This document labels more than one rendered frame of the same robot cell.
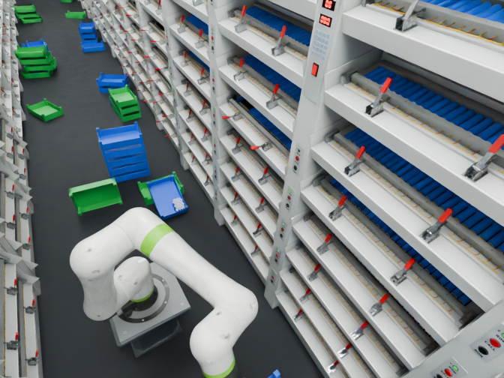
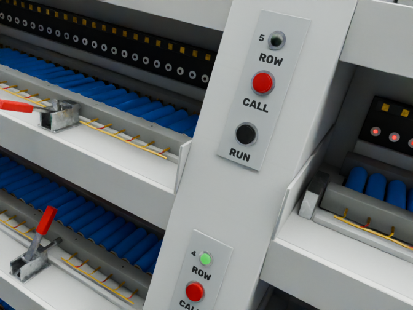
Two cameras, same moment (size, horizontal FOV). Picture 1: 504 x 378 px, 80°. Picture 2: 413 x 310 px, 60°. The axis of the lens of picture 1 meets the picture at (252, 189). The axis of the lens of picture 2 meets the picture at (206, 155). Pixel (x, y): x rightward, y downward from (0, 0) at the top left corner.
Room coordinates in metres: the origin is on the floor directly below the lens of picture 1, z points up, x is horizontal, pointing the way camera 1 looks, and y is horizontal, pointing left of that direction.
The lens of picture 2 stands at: (0.64, 0.04, 1.05)
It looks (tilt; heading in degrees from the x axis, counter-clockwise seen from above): 12 degrees down; 325
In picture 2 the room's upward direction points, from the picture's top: 17 degrees clockwise
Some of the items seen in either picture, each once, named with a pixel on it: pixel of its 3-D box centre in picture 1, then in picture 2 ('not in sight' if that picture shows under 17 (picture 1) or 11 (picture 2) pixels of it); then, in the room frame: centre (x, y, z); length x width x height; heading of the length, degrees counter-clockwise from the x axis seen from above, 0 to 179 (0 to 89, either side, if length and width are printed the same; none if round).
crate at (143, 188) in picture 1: (160, 187); not in sight; (1.71, 0.71, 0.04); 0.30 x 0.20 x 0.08; 123
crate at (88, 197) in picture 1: (97, 196); not in sight; (1.50, 1.11, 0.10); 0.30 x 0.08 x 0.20; 121
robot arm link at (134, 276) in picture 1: (134, 280); not in sight; (0.67, 0.48, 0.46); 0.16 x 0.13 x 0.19; 148
